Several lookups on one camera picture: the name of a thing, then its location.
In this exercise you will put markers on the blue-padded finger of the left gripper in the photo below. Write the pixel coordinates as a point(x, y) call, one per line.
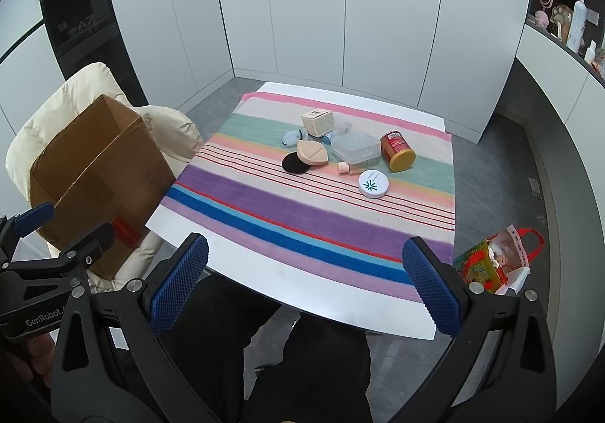
point(32, 220)

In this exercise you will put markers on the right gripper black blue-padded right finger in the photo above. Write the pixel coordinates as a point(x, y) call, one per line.
point(499, 365)

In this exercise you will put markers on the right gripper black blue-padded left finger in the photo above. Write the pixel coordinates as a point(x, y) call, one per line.
point(110, 364)

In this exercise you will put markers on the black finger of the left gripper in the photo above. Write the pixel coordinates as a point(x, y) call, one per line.
point(91, 247)

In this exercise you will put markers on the white round compact case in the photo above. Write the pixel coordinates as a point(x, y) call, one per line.
point(373, 184)

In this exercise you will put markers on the black round puff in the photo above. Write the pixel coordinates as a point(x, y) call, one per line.
point(293, 165)

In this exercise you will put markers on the red can yellow lid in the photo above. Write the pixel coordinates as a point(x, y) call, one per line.
point(398, 153)

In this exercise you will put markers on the beige oval powder puff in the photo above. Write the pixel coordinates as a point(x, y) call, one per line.
point(312, 153)

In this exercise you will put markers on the small pink-capped bottle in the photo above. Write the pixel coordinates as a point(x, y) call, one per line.
point(344, 168)

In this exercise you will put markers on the clear plastic square container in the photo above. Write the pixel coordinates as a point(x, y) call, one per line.
point(355, 147)

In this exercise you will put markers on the person's left hand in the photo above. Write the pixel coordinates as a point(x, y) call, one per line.
point(38, 361)

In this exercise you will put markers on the brown cardboard box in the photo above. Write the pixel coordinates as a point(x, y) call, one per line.
point(104, 167)

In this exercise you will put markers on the red gift bag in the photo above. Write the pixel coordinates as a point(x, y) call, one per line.
point(501, 263)

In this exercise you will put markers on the cream padded chair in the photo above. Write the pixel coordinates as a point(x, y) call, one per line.
point(175, 135)

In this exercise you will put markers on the striped colourful cloth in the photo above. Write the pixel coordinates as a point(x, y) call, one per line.
point(319, 221)

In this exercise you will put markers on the light blue small case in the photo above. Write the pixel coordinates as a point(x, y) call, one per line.
point(293, 137)

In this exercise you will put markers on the beige small carton box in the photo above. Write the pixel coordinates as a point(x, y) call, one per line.
point(318, 122)

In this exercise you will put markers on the blue clear small bottle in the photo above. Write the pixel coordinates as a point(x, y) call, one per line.
point(337, 130)

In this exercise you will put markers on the white lotion bottle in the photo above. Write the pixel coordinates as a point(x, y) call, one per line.
point(577, 26)

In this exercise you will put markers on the paw plush toy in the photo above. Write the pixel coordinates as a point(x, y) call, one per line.
point(560, 22)

